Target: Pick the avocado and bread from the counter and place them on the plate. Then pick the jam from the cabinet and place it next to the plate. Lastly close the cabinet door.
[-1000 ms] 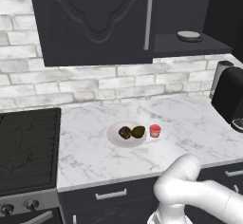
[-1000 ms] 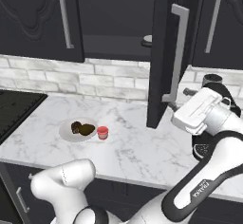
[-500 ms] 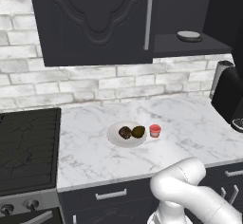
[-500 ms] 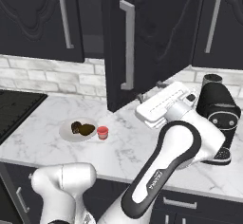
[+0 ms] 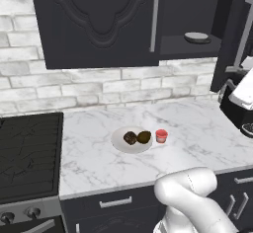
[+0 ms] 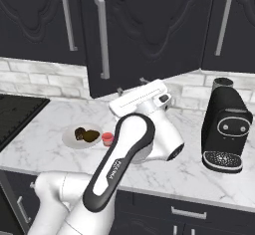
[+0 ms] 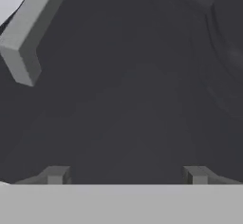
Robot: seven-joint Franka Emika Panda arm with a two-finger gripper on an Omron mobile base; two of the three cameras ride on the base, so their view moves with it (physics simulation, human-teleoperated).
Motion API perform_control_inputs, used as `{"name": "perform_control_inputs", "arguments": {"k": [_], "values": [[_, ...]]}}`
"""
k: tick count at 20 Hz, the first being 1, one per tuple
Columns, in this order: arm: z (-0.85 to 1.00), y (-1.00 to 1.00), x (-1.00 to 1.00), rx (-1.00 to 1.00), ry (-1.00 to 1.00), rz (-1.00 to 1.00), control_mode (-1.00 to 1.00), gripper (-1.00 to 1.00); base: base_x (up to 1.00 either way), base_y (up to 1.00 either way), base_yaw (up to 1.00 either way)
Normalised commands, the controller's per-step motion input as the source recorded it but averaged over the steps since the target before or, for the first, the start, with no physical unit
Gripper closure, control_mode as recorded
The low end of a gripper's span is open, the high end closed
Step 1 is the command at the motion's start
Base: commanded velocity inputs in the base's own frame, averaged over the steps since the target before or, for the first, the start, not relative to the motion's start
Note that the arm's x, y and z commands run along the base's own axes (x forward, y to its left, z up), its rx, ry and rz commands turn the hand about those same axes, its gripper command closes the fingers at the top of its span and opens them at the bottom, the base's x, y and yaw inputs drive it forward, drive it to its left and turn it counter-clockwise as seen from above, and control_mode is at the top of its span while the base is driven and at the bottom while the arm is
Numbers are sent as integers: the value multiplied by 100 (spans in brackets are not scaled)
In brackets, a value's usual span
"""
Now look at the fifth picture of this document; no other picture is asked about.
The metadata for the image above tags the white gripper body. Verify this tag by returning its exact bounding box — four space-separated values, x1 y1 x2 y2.
240 55 253 72

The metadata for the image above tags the dark open cabinet door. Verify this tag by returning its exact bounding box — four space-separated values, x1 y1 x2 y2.
210 0 253 94

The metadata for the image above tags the grey dish in cabinet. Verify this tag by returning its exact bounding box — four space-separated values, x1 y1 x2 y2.
183 31 212 45

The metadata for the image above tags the red jam jar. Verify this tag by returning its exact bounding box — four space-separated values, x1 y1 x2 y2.
154 128 169 144

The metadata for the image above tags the dark green avocado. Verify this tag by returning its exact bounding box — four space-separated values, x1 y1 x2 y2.
136 129 153 145

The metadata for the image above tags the dark brown bread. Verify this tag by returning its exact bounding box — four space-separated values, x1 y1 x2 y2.
123 130 138 146

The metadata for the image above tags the dark base cabinet door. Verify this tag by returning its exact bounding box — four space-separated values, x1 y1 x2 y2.
211 189 235 221
62 208 166 233
230 187 253 233

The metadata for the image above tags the white round plate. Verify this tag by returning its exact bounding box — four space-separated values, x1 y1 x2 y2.
111 125 154 155

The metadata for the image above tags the dark carved cabinet door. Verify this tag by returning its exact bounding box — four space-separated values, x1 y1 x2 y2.
29 0 161 70

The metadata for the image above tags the dark narrow drawer front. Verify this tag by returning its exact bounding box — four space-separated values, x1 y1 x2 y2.
212 168 253 194

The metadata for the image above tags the dark wide drawer front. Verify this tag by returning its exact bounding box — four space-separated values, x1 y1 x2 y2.
59 185 165 219

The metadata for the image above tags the black stove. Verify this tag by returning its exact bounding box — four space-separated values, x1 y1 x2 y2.
0 111 68 233

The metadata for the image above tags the black stove knob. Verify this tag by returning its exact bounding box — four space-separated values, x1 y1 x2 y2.
26 206 42 220
0 211 16 225

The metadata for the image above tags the grey open door handle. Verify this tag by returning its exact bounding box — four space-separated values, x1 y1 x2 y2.
224 0 253 74

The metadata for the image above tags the dark open wall cabinet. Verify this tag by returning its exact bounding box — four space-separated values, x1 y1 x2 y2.
159 0 237 61

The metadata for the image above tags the long grey cabinet door handle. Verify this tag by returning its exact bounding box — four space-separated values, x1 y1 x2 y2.
148 0 160 53

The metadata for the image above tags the grey narrow drawer handle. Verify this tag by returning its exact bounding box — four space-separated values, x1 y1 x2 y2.
233 176 253 185

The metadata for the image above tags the grey wide drawer handle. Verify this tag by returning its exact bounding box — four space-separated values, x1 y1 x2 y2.
98 195 133 209

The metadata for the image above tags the grey oven door handle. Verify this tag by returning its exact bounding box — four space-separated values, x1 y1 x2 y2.
19 218 56 233

